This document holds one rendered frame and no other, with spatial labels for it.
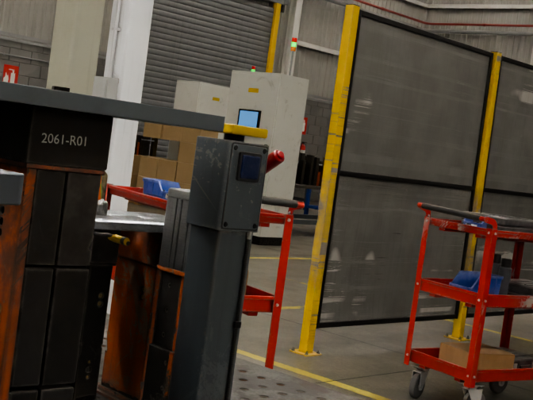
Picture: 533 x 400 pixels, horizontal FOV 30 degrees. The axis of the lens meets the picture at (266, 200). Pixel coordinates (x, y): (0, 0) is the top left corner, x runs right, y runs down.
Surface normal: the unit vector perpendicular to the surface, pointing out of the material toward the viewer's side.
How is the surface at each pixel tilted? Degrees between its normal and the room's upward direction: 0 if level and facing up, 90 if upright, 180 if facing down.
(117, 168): 90
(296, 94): 90
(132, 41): 90
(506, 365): 90
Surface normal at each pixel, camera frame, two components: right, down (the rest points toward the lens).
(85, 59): 0.73, 0.14
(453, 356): -0.87, -0.09
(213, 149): -0.72, -0.07
